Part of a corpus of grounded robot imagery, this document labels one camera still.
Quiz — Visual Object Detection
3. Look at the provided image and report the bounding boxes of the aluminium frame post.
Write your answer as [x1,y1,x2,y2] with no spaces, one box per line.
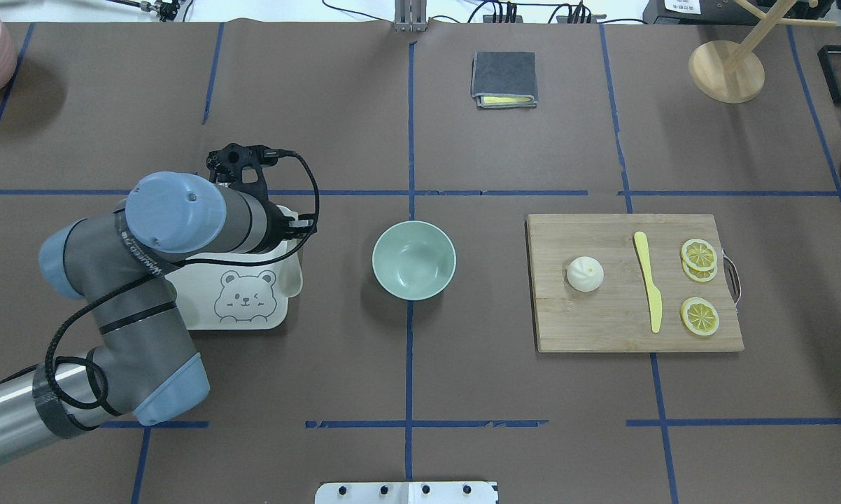
[393,0,429,32]

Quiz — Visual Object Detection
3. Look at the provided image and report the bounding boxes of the light green bowl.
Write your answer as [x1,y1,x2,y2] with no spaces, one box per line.
[372,220,457,301]

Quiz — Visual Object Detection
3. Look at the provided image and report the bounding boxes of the folded grey and yellow cloth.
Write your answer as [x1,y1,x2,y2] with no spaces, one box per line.
[469,51,539,109]

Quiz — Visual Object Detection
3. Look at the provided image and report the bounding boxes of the wooden mug tree stand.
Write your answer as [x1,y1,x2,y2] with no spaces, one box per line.
[687,1,838,104]

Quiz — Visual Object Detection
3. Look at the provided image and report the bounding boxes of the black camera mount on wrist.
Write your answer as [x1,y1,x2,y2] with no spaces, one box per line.
[205,143,281,201]

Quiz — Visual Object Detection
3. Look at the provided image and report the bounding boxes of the wooden cutting board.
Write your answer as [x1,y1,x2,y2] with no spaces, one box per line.
[526,213,744,352]

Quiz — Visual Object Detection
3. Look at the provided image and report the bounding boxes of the lemon slice under upper one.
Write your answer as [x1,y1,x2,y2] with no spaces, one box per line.
[682,262,718,283]

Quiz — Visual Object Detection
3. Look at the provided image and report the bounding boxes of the cream bear tray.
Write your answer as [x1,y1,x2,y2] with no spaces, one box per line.
[166,239,303,330]

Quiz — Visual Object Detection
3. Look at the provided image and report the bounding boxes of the white metal base plate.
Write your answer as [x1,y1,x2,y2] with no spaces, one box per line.
[314,479,500,503]

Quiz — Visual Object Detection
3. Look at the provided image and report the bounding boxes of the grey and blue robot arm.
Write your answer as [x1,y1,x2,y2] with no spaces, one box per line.
[0,171,319,466]

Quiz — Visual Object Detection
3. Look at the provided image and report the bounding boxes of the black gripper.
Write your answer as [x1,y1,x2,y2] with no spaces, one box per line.
[274,214,318,242]

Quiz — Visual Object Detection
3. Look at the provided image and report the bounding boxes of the white steamed bun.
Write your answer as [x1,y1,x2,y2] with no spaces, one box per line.
[565,256,604,293]

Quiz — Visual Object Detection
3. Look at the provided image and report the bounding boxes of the lower lemon slice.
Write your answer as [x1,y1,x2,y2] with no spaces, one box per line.
[679,297,720,337]

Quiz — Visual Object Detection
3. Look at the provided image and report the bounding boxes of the yellow plastic knife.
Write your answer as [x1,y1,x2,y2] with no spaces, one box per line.
[632,230,663,334]

